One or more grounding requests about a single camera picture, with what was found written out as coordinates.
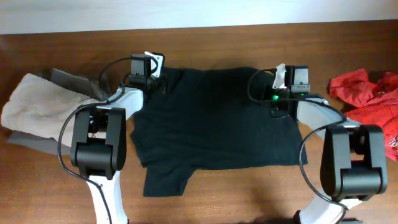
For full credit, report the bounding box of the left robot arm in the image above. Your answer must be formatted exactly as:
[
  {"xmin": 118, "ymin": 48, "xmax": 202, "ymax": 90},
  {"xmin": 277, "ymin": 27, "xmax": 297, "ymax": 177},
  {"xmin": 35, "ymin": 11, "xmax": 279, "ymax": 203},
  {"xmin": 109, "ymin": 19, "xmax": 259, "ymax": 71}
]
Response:
[{"xmin": 68, "ymin": 52, "xmax": 167, "ymax": 223}]

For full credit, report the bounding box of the beige folded garment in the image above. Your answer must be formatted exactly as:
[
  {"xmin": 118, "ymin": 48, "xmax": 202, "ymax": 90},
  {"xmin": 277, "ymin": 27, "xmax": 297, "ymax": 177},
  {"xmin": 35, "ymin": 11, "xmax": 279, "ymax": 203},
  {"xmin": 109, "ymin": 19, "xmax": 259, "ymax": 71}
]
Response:
[{"xmin": 1, "ymin": 73, "xmax": 97, "ymax": 140}]

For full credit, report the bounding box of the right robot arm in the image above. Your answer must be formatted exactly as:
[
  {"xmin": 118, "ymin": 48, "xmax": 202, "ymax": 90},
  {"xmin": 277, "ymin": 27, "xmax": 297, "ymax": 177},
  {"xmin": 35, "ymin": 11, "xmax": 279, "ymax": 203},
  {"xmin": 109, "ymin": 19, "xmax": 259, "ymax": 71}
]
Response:
[{"xmin": 260, "ymin": 63, "xmax": 388, "ymax": 224}]

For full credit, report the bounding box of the left black cable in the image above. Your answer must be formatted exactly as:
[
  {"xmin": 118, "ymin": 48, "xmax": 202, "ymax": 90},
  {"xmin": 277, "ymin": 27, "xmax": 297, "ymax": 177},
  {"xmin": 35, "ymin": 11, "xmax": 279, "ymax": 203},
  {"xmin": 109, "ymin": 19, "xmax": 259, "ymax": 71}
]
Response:
[{"xmin": 57, "ymin": 57, "xmax": 133, "ymax": 224}]

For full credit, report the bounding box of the black t-shirt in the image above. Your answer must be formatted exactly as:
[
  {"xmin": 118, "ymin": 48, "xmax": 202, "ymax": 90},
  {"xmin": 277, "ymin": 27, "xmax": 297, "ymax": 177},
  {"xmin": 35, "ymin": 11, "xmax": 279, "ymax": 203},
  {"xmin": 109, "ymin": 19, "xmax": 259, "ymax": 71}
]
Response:
[{"xmin": 131, "ymin": 67, "xmax": 307, "ymax": 197}]

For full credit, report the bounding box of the red crumpled garment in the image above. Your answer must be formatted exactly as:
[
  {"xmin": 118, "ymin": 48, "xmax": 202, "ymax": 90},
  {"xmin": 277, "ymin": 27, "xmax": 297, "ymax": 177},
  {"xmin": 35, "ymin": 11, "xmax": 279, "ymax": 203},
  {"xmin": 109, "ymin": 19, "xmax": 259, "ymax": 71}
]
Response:
[{"xmin": 329, "ymin": 68, "xmax": 397, "ymax": 162}]

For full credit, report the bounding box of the grey folded garment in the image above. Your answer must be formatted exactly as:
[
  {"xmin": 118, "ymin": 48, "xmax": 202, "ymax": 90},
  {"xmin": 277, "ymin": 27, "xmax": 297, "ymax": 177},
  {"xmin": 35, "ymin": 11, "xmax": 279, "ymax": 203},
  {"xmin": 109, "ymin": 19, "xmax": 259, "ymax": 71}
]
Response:
[{"xmin": 7, "ymin": 68, "xmax": 110, "ymax": 155}]

